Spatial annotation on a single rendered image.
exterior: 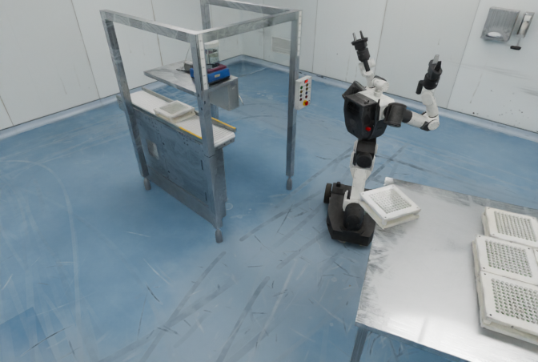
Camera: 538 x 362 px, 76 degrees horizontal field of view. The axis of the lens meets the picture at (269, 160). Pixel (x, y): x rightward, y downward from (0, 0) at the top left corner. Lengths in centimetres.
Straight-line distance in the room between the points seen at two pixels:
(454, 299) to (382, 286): 31
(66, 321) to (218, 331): 105
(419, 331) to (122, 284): 211
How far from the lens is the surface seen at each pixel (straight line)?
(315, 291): 274
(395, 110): 241
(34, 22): 547
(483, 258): 195
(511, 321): 177
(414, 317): 169
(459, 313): 178
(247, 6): 317
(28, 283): 331
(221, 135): 267
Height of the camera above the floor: 221
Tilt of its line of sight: 33 degrees down
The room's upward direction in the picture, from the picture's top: straight up
